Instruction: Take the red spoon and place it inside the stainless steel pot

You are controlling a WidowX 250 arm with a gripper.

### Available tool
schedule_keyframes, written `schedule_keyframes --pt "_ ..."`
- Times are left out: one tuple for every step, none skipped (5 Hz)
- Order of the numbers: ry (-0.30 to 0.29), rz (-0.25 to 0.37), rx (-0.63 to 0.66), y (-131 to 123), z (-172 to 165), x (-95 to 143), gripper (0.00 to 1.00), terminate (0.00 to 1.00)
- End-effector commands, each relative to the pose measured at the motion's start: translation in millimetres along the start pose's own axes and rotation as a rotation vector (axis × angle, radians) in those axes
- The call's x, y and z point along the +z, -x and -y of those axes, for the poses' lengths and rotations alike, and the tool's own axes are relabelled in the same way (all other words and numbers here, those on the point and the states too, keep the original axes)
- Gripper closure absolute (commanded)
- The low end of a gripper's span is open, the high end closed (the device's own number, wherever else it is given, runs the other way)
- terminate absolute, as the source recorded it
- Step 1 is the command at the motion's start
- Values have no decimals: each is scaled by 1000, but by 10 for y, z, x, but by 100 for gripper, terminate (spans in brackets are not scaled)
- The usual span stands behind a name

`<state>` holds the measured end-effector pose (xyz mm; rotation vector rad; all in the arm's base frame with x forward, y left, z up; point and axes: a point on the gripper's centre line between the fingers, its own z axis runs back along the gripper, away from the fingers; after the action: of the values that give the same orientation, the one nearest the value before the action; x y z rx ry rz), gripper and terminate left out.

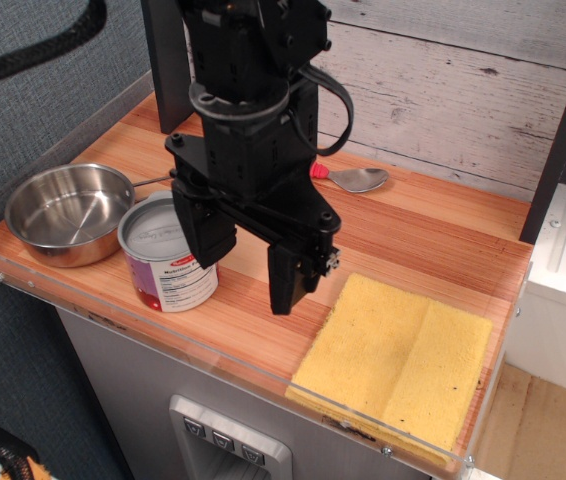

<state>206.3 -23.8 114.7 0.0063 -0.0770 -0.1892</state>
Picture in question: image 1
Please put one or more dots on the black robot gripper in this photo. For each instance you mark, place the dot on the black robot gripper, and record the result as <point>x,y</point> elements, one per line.
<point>251,169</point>

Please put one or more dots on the stainless steel pan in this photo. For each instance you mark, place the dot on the stainless steel pan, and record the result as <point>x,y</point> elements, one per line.
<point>68,216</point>

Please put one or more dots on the yellow folded cloth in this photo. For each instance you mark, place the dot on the yellow folded cloth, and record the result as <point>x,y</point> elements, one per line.
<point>396,366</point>

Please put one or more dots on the toy tin can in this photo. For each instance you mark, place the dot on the toy tin can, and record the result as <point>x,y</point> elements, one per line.
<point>165,275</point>

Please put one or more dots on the grey toy fridge cabinet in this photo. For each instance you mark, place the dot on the grey toy fridge cabinet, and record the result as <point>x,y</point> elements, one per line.
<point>134,384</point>

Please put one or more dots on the dark vertical post right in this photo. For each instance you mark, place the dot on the dark vertical post right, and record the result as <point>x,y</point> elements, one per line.
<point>565,120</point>

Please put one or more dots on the orange cloth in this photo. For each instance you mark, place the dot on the orange cloth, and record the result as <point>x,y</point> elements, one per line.
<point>39,472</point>

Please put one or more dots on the dark vertical post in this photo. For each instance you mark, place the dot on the dark vertical post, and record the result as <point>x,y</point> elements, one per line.
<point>565,120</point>
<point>167,47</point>

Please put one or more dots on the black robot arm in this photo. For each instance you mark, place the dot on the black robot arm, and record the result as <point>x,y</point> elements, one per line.
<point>256,91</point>

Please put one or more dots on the red handled metal spoon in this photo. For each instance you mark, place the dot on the red handled metal spoon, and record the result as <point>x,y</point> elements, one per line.
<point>356,180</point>

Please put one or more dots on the dark vertical post left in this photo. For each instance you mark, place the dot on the dark vertical post left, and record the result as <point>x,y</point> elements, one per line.
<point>167,47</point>

